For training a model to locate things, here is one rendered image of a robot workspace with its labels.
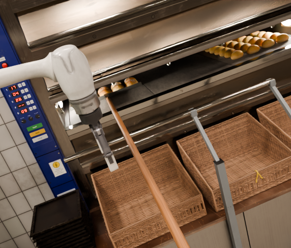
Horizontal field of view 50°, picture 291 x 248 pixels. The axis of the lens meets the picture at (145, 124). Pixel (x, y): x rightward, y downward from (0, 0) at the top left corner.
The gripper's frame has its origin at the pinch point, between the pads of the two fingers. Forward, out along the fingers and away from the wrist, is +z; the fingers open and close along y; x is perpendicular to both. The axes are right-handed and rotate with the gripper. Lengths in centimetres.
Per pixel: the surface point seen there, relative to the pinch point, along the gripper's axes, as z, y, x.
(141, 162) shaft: 12.8, -7.1, 11.5
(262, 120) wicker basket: 62, -63, 109
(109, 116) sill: 22, -81, 13
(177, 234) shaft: 9.6, 36.3, 7.9
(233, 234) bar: 87, -13, 47
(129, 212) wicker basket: 78, -56, 1
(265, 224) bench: 97, -16, 70
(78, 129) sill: 23, -82, -7
